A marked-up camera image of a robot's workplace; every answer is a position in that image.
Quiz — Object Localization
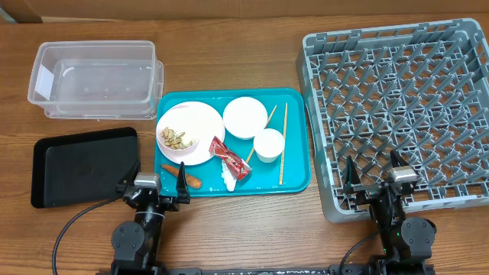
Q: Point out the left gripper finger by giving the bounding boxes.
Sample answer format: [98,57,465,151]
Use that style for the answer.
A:
[121,160,141,185]
[176,162,190,204]

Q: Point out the white bowl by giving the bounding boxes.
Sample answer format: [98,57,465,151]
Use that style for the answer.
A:
[222,96,268,140]

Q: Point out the clear plastic waste bin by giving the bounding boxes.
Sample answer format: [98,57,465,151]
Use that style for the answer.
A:
[28,40,164,120]

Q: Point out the white tissue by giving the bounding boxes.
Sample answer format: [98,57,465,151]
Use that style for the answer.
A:
[221,160,237,193]

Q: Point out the teal serving tray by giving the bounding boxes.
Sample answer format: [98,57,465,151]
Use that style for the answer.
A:
[157,88,312,198]

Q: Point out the red snack wrapper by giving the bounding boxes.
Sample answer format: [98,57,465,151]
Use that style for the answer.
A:
[209,137,252,181]

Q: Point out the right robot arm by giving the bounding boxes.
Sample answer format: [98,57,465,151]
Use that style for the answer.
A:
[339,150,436,274]

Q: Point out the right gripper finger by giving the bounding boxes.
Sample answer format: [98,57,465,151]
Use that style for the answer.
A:
[390,149,409,168]
[345,156,361,186]

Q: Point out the wooden chopstick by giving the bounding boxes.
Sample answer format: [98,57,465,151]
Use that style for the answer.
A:
[279,103,288,186]
[246,105,277,163]

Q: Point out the pink plate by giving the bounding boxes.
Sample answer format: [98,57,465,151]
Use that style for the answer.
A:
[157,102,225,166]

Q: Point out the grey dishwasher rack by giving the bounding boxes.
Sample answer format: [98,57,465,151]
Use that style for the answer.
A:
[296,18,488,222]

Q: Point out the orange carrot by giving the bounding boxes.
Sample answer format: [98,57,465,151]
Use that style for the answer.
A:
[160,164,202,189]

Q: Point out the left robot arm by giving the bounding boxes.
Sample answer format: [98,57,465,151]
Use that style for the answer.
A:
[111,163,190,274]

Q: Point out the nut shell food scraps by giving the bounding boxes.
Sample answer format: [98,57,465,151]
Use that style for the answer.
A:
[159,127,196,150]

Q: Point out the white cup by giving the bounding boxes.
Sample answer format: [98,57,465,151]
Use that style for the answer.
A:
[254,128,283,163]

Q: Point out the black rectangular tray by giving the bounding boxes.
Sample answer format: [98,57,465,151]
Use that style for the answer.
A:
[31,127,140,209]

